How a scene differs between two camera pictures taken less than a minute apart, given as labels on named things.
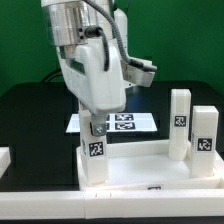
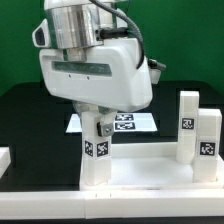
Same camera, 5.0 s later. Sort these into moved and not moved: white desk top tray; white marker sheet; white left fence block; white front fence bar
Moved: white desk top tray
Not moved: white left fence block; white marker sheet; white front fence bar
